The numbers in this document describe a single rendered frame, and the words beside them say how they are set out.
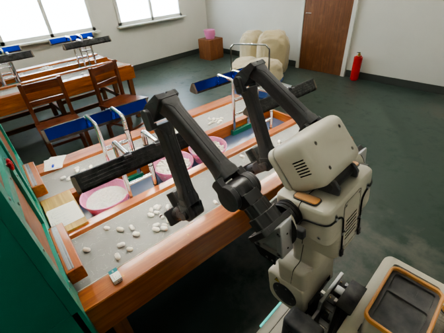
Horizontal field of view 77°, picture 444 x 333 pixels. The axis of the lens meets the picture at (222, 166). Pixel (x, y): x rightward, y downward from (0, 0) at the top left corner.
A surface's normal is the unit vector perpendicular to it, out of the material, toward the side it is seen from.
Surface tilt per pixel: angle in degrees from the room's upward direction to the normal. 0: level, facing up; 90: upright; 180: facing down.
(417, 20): 90
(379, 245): 0
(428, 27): 90
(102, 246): 0
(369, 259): 0
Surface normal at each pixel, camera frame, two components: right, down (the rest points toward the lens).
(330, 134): 0.48, -0.27
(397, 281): -0.06, -0.81
